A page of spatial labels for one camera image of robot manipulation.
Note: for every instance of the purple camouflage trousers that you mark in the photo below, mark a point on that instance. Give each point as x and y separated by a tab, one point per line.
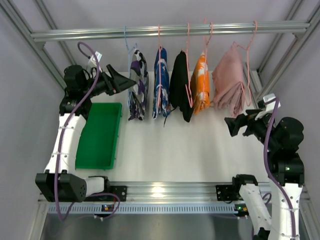
137	94

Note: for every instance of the orange white trousers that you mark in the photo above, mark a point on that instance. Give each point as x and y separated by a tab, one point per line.
200	85

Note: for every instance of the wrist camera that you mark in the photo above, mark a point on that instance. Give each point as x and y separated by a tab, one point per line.
94	59
266	105

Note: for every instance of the pink hanger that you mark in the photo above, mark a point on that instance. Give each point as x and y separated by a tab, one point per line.
188	85
247	49
205	45
159	68

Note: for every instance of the green plastic bin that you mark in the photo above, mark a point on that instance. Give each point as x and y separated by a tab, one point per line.
98	141

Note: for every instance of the black trousers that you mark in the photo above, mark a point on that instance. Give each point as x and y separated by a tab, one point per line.
178	96

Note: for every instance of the slotted cable duct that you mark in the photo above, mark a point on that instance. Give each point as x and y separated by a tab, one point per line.
158	208

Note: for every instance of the pink trousers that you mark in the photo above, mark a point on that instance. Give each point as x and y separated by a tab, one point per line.
228	80

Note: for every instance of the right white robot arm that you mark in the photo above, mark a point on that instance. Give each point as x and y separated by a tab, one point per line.
285	171

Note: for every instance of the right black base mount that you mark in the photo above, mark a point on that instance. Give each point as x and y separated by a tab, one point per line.
227	193

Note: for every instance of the light blue hanger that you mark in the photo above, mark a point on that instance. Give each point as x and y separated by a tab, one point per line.
129	51

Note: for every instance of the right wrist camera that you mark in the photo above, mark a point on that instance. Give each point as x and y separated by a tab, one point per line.
266	105

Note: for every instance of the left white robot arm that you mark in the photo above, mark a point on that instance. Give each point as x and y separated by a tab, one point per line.
58	182

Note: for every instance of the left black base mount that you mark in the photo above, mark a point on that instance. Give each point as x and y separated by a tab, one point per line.
118	190

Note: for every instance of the front aluminium rail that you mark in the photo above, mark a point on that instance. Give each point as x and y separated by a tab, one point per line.
145	192

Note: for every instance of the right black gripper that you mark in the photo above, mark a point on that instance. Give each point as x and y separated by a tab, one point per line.
245	124

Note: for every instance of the aluminium hanging rail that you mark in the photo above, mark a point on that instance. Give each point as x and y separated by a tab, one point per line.
270	27

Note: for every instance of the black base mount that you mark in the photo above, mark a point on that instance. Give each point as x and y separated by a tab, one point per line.
118	190
227	193

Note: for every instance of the blue patterned trousers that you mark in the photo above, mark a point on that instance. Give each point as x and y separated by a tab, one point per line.
161	103

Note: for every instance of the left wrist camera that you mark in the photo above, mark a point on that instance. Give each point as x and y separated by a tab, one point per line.
94	59

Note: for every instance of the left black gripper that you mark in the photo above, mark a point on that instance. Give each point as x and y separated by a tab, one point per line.
110	83

